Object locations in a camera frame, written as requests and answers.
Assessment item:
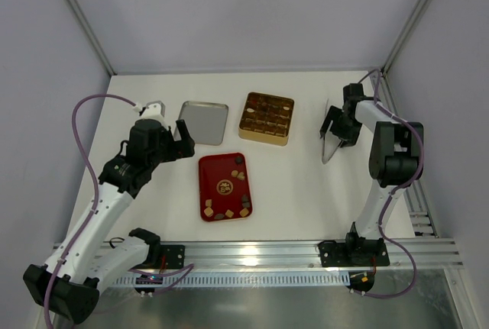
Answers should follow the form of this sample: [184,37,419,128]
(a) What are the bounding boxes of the tan square chocolate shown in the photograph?
[204,208,213,217]

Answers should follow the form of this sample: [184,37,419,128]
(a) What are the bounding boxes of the red rectangular tray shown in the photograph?
[198,153,253,222]

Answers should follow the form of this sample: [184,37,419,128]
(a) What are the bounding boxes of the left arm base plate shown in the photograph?
[157,244,186,270]

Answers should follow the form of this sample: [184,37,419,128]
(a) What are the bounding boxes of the silver tin lid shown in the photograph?
[179,101,228,146]

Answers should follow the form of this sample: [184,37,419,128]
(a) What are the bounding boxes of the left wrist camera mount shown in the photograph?
[132,101,169,130]

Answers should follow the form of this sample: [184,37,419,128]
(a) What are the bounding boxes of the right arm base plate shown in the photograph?
[318,237,390,267]

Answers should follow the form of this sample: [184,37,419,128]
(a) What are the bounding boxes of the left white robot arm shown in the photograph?
[23,101,195,328]

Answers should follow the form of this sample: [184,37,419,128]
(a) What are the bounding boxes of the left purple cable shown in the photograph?
[42,94,196,328]

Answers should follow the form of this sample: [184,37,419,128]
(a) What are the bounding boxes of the aluminium mounting rail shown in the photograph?
[108,237,463,290]

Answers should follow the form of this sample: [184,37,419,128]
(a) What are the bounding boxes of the gold chocolate tin box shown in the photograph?
[238,92,295,147]

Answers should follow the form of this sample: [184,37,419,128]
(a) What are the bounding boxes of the silver metal tongs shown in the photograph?
[322,121,341,165]

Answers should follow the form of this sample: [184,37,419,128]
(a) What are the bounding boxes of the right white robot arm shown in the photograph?
[319,83,424,265]

